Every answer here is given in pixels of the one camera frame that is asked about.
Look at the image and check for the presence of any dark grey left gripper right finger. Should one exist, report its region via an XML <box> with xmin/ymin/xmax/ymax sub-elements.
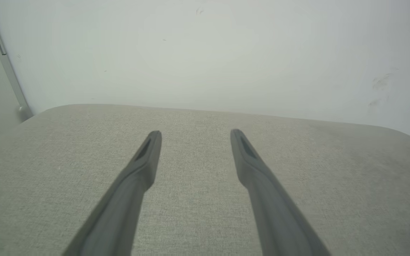
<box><xmin>230</xmin><ymin>129</ymin><xmax>332</xmax><ymax>256</ymax></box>

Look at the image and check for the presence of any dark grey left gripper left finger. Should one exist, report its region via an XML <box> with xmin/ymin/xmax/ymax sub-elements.
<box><xmin>62</xmin><ymin>130</ymin><xmax>163</xmax><ymax>256</ymax></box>

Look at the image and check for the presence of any grey fabric sofa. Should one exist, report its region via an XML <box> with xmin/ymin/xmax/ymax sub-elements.
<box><xmin>0</xmin><ymin>103</ymin><xmax>410</xmax><ymax>256</ymax></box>

